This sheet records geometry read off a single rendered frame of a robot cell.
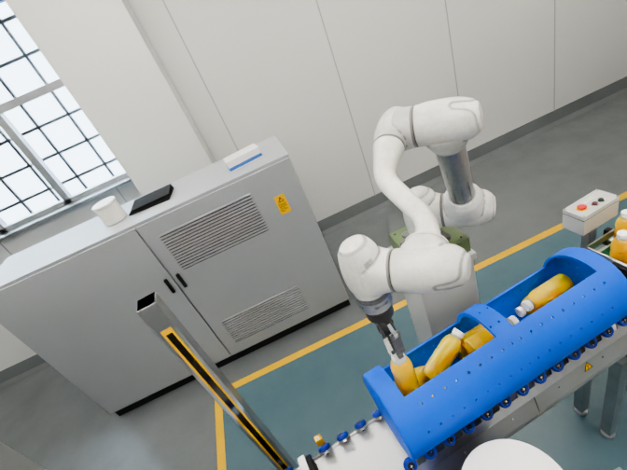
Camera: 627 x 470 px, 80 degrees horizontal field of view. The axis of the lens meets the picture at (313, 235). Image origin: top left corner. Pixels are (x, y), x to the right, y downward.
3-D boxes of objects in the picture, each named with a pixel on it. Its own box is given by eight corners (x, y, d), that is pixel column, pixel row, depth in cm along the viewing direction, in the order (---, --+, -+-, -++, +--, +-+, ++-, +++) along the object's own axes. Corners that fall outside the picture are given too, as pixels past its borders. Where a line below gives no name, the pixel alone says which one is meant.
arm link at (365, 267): (345, 304, 93) (397, 305, 86) (324, 258, 84) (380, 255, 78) (355, 273, 100) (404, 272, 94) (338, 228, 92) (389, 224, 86)
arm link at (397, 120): (366, 133, 116) (410, 125, 110) (374, 101, 127) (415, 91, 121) (377, 165, 125) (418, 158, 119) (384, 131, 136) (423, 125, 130)
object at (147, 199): (133, 204, 266) (131, 200, 264) (174, 186, 267) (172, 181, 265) (128, 218, 247) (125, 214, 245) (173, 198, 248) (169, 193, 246)
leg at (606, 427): (597, 431, 188) (607, 357, 154) (606, 424, 189) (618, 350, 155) (609, 441, 183) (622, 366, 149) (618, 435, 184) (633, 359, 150)
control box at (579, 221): (562, 227, 169) (562, 209, 164) (594, 206, 172) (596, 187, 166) (583, 236, 161) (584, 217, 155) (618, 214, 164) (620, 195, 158)
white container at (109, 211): (108, 219, 259) (94, 202, 251) (129, 210, 259) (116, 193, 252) (103, 229, 245) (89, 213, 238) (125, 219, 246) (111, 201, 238)
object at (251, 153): (228, 168, 257) (222, 158, 253) (258, 152, 261) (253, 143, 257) (231, 172, 247) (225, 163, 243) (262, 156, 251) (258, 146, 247)
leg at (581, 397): (571, 408, 199) (575, 335, 166) (579, 403, 200) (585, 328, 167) (581, 418, 195) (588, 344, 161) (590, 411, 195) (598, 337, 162)
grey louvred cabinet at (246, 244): (127, 371, 348) (6, 256, 271) (334, 272, 358) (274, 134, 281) (117, 422, 303) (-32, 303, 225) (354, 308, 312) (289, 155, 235)
